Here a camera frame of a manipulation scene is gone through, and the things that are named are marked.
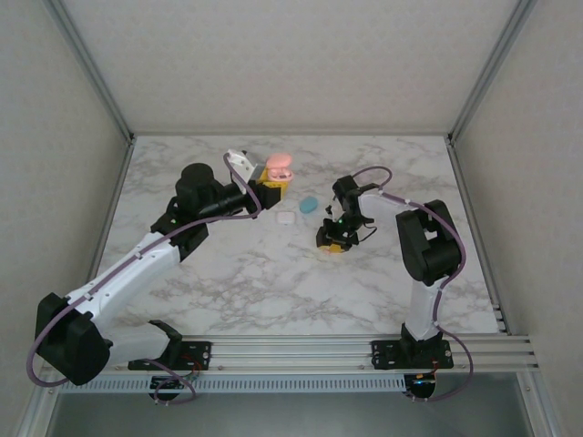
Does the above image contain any wide aluminium base rail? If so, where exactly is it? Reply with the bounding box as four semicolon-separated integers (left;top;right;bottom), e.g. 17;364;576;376
43;334;541;378

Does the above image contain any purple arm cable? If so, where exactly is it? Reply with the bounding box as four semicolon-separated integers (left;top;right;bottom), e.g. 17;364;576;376
348;166;477;404
26;152;265;407

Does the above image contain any white slotted cable duct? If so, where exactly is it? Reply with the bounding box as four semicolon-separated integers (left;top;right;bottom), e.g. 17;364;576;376
58;373;407;393

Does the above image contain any aluminium frame post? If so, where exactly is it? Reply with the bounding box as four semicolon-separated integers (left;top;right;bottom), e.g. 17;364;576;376
445;0;541;146
512;371;564;437
15;363;65;437
43;0;138;145

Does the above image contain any black controller board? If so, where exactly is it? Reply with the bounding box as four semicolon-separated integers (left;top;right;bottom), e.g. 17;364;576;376
149;371;201;405
403;371;439;402

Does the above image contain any thin black cable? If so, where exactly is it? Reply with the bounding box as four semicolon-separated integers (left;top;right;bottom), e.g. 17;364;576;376
354;217;378;243

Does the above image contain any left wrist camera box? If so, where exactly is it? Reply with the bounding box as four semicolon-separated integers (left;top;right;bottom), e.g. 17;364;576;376
226;148;269;184

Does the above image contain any aluminium frame rail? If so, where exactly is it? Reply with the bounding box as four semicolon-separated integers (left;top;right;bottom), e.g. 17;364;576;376
444;135;510;336
130;129;452;138
84;136;137;281

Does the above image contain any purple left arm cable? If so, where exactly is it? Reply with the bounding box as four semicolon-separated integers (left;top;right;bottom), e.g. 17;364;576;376
26;152;265;407

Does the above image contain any pink earbud charging case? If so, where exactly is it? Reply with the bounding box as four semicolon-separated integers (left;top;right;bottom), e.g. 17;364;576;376
265;153;295;182

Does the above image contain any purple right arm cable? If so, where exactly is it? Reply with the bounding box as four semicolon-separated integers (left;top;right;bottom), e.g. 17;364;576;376
348;166;477;404

